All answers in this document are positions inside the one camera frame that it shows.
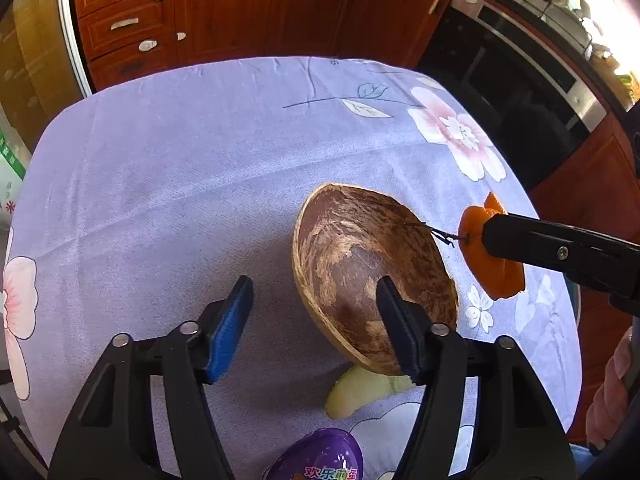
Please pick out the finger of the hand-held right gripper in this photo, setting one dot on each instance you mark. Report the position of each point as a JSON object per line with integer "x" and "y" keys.
{"x": 560, "y": 250}

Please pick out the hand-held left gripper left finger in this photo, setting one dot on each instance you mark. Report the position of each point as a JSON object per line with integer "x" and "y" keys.
{"x": 230, "y": 330}

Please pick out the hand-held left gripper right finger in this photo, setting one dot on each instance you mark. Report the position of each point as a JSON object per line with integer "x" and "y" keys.
{"x": 400, "y": 330}

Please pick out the orange dried persimmon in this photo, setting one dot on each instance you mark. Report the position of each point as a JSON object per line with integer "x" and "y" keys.
{"x": 495, "y": 275}

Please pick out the brown coconut shell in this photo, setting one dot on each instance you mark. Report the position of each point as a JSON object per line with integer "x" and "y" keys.
{"x": 360, "y": 270}

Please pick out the person's right hand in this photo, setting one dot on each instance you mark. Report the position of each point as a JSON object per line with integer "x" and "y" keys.
{"x": 607, "y": 400}

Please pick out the pale green melon peel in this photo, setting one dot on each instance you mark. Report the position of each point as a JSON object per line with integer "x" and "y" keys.
{"x": 350, "y": 392}

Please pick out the purple plastic egg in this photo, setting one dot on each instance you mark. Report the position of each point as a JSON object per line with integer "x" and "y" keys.
{"x": 320, "y": 455}

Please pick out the purple floral tablecloth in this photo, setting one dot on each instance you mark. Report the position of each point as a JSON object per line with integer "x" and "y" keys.
{"x": 175, "y": 185}

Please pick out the black built-in oven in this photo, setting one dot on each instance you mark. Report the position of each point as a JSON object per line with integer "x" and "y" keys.
{"x": 510, "y": 100}

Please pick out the green white carton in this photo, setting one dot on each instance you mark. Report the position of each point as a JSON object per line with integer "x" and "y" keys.
{"x": 10, "y": 175}

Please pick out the light wooden door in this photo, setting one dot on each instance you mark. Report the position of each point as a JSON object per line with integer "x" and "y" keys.
{"x": 45, "y": 60}

